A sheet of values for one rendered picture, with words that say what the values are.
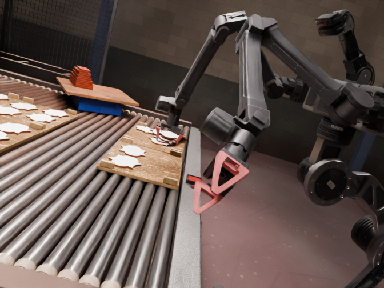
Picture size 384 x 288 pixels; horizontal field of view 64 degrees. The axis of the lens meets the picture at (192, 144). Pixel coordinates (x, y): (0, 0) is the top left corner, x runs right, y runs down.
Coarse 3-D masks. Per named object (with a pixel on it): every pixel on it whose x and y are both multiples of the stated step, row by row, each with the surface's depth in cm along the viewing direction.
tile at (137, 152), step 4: (124, 148) 152; (128, 148) 154; (132, 148) 156; (136, 148) 158; (124, 152) 149; (128, 152) 149; (132, 152) 150; (136, 152) 152; (140, 152) 153; (144, 152) 156; (132, 156) 146; (136, 156) 147; (140, 156) 151; (144, 156) 151
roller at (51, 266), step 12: (156, 120) 244; (108, 180) 121; (120, 180) 128; (108, 192) 112; (96, 204) 101; (84, 216) 93; (96, 216) 99; (72, 228) 86; (84, 228) 88; (72, 240) 81; (60, 252) 75; (48, 264) 70; (60, 264) 73
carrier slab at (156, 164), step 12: (120, 144) 160; (108, 156) 139; (156, 156) 157; (168, 156) 163; (96, 168) 127; (108, 168) 127; (120, 168) 130; (144, 168) 138; (156, 168) 142; (168, 168) 146; (180, 168) 150; (144, 180) 128; (156, 180) 129
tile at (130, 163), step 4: (120, 156) 141; (124, 156) 142; (128, 156) 143; (112, 160) 133; (116, 160) 135; (120, 160) 136; (124, 160) 137; (128, 160) 139; (132, 160) 140; (136, 160) 141; (116, 164) 130; (120, 164) 132; (124, 164) 133; (128, 164) 134; (132, 164) 135; (136, 164) 137; (140, 164) 138; (132, 168) 132
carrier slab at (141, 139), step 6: (132, 132) 187; (138, 132) 191; (138, 138) 178; (144, 138) 182; (138, 144) 168; (144, 144) 171; (150, 144) 174; (174, 144) 188; (180, 144) 191; (162, 150) 169; (168, 150) 172
